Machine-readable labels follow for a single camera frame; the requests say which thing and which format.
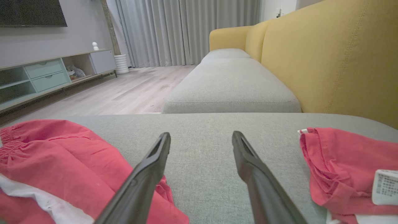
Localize red lettered jersey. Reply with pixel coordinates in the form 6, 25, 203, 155
298, 127, 398, 224

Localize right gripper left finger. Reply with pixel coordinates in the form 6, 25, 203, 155
93, 132, 171, 224

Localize clutter in cabinet shelf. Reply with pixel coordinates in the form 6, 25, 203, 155
66, 65, 86, 81

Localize black wall television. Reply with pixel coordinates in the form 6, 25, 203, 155
0, 0, 68, 28

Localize long TV cabinet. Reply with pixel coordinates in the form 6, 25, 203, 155
0, 49, 118, 114

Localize large grey seat cushion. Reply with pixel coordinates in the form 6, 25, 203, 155
0, 113, 398, 224

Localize white ribbed vase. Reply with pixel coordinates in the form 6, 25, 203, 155
114, 54, 130, 75

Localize grey pleated curtain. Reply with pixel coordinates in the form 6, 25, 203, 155
116, 0, 261, 68

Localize yellow sofa backrest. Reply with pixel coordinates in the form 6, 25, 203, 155
209, 0, 398, 130

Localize red shorts with white stripe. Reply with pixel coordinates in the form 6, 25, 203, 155
0, 119, 189, 224

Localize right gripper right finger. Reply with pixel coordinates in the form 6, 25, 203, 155
232, 131, 308, 224

